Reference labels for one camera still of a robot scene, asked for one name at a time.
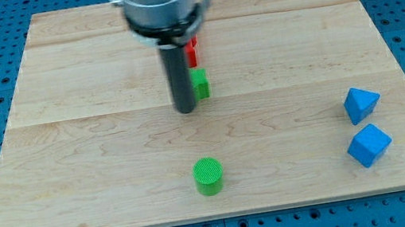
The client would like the red block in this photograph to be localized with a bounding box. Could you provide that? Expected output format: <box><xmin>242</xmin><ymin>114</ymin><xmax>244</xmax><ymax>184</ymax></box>
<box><xmin>185</xmin><ymin>36</ymin><xmax>197</xmax><ymax>68</ymax></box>

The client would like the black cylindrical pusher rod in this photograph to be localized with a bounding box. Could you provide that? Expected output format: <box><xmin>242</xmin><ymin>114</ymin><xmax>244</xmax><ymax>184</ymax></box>
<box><xmin>159</xmin><ymin>46</ymin><xmax>197</xmax><ymax>114</ymax></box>

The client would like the blue cube block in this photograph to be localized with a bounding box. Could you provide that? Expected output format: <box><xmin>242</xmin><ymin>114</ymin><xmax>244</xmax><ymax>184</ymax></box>
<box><xmin>347</xmin><ymin>123</ymin><xmax>392</xmax><ymax>168</ymax></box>

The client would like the green cylinder block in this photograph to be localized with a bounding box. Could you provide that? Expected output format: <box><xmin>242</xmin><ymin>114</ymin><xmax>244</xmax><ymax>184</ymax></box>
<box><xmin>193</xmin><ymin>156</ymin><xmax>224</xmax><ymax>196</ymax></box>

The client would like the green star block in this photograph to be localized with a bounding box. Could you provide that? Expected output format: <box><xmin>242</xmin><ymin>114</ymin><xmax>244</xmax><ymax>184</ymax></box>
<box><xmin>189</xmin><ymin>68</ymin><xmax>210</xmax><ymax>101</ymax></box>

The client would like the light wooden board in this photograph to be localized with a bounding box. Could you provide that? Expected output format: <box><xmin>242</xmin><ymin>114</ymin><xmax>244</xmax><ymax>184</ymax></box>
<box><xmin>0</xmin><ymin>0</ymin><xmax>405</xmax><ymax>227</ymax></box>

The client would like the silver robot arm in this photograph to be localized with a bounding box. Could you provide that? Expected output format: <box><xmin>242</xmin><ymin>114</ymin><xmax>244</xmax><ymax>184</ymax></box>
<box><xmin>108</xmin><ymin>0</ymin><xmax>212</xmax><ymax>49</ymax></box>

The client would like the blue triangular block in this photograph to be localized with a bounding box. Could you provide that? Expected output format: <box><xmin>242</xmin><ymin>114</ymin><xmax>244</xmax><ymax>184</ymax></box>
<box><xmin>344</xmin><ymin>88</ymin><xmax>380</xmax><ymax>125</ymax></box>

